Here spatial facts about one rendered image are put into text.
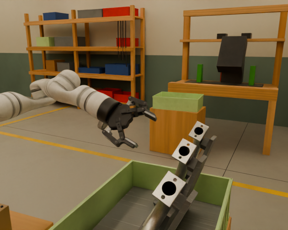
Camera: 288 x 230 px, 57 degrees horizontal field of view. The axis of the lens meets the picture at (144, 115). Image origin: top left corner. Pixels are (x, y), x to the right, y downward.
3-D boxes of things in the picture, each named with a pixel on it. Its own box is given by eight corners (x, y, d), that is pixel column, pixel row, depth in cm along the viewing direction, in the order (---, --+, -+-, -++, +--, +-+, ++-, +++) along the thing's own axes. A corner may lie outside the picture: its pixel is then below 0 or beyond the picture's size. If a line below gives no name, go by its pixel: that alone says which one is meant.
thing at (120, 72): (133, 117, 557) (132, 4, 503) (31, 103, 690) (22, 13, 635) (145, 111, 604) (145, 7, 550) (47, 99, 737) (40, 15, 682)
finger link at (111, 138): (106, 133, 75) (122, 143, 73) (102, 138, 75) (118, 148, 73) (103, 128, 73) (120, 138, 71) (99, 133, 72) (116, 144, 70)
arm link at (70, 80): (70, 64, 81) (58, 70, 93) (50, 85, 78) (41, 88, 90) (87, 80, 84) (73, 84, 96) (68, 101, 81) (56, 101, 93)
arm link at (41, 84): (65, 70, 93) (72, 93, 95) (47, 78, 116) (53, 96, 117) (38, 77, 89) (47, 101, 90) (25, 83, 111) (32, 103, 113)
